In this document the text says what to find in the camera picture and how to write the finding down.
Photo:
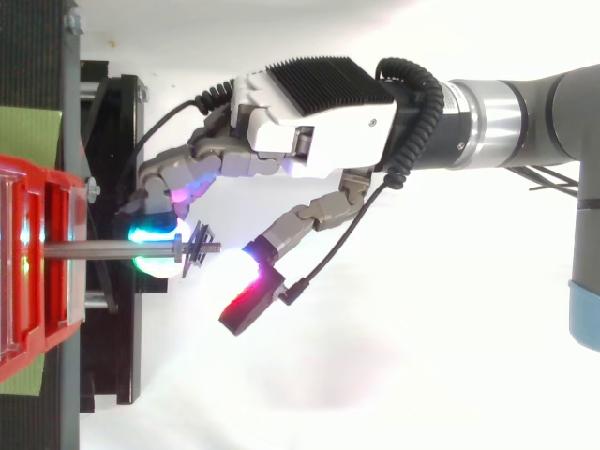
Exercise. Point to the metal rod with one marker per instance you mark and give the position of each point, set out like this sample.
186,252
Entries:
108,249

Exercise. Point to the thin dark loops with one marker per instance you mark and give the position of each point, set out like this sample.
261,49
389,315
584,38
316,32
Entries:
199,250

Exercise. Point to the red bin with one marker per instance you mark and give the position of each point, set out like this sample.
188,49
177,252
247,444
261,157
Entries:
33,253

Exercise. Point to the black stand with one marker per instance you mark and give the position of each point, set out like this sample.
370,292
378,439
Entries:
47,70

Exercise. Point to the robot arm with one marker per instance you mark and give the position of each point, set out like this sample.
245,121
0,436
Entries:
515,126

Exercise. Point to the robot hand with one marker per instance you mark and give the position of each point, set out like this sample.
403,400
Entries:
328,126

